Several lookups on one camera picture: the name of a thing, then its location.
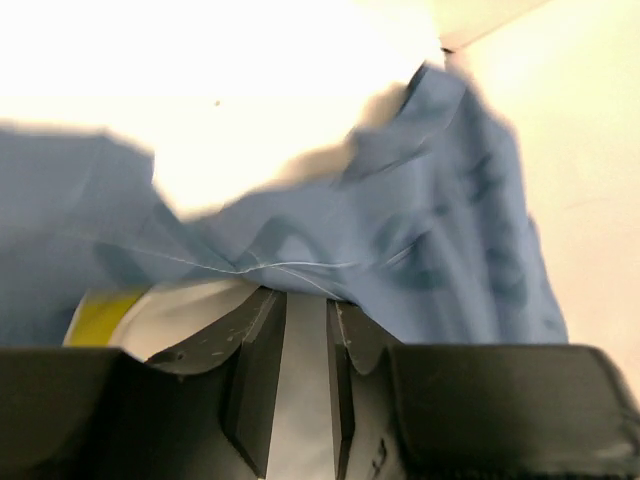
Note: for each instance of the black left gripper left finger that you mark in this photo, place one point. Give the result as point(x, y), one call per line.
point(201, 409)

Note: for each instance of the blue cartoon print pillowcase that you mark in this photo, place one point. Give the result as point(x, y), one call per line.
point(426, 230)

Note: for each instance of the white pillow with yellow edge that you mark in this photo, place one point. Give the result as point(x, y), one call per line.
point(144, 323)

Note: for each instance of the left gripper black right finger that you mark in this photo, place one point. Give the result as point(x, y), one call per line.
point(474, 411)

